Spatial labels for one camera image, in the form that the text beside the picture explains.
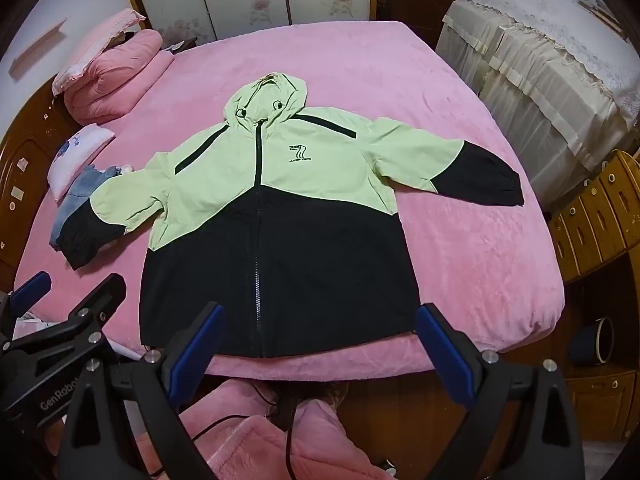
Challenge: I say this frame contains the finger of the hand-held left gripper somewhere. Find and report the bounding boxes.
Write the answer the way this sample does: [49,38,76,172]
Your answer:
[0,271,52,343]
[10,274,127,361]

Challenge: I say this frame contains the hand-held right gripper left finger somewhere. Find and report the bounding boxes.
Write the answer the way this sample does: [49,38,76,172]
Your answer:
[59,301,226,480]

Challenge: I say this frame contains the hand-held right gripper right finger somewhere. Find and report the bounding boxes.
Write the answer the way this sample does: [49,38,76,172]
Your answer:
[416,302,586,480]

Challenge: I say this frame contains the green and black hooded jacket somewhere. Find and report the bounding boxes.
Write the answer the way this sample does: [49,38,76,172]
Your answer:
[48,72,525,359]

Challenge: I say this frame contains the pink fleece bed blanket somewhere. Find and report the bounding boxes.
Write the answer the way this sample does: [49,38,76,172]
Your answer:
[15,21,566,378]

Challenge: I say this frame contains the blue jeans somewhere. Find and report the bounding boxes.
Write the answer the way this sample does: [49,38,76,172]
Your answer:
[48,164,123,248]

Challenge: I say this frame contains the wooden headboard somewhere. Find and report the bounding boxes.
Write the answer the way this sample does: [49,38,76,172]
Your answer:
[0,72,83,281]

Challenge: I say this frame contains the white printed pillow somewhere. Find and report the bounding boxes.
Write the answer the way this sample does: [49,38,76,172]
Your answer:
[47,126,117,204]

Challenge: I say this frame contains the person's pink fleece clothing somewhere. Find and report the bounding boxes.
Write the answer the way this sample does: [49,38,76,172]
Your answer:
[135,377,396,480]

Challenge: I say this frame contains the wooden drawer cabinet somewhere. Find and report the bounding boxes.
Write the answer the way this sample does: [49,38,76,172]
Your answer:
[547,149,640,281]

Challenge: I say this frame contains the folded pink quilt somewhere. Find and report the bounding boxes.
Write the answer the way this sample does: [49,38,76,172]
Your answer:
[64,29,175,126]

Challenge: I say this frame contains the pink lace-trimmed pillow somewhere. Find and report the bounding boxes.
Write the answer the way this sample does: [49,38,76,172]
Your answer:
[51,8,148,96]

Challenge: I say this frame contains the cream lace-covered furniture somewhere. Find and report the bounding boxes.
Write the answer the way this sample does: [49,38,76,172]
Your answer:
[435,0,640,201]

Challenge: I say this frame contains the black cable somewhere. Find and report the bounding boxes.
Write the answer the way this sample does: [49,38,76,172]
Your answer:
[192,380,301,480]

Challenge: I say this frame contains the wooden wall strip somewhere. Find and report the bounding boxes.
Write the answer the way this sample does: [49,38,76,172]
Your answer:
[10,18,68,78]

